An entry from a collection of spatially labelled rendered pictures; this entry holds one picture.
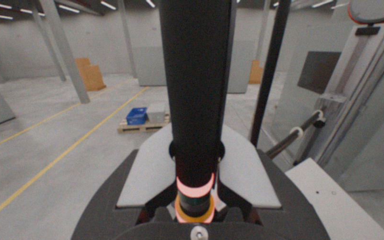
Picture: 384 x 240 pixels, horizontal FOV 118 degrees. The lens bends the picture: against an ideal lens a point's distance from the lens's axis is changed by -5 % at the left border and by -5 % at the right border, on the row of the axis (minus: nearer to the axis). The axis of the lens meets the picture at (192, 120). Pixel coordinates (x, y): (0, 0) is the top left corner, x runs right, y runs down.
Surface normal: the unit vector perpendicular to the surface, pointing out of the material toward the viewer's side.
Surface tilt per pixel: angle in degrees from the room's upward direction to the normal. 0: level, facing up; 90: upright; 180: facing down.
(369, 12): 90
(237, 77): 90
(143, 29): 90
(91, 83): 90
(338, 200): 50
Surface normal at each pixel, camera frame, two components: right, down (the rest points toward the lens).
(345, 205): -0.77, -0.56
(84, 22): -0.01, 0.48
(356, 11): -0.83, 0.28
